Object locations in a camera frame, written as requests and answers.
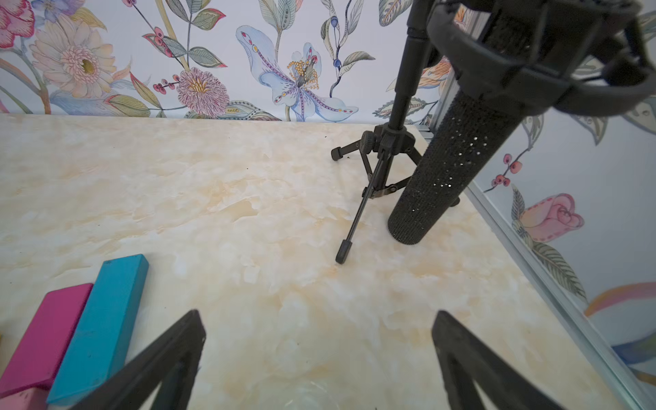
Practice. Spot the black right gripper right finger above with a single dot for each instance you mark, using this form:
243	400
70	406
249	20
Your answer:
468	366

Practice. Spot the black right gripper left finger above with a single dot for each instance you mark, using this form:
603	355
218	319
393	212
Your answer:
167	368

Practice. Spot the magenta long block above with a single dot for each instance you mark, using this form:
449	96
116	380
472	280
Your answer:
38	356

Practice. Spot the teal long block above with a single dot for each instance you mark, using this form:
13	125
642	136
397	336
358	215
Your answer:
102	337

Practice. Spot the light pink block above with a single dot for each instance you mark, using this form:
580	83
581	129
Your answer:
29	399

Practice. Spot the black shotgun microphone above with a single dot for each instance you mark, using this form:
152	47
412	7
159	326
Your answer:
586	58

